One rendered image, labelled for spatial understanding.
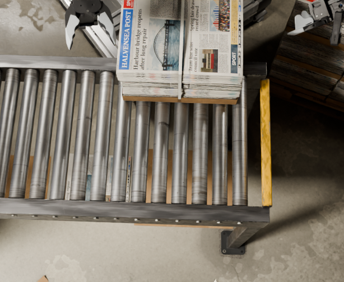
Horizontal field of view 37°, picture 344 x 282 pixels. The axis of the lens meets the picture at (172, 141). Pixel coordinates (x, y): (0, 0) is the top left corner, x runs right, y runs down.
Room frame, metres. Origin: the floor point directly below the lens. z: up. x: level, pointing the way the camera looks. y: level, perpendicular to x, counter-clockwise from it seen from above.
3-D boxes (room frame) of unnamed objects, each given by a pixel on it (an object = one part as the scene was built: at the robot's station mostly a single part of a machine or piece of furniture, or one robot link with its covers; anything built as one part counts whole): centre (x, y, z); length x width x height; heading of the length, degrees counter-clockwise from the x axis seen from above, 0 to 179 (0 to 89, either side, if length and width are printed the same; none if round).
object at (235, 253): (0.25, -0.27, 0.01); 0.14 x 0.13 x 0.01; 177
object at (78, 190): (0.54, 0.29, 0.77); 0.47 x 0.05 x 0.05; 177
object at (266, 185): (0.49, -0.31, 0.81); 0.43 x 0.03 x 0.02; 177
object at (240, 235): (0.26, -0.27, 0.34); 0.06 x 0.06 x 0.68; 87
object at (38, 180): (0.55, 0.42, 0.77); 0.47 x 0.05 x 0.05; 177
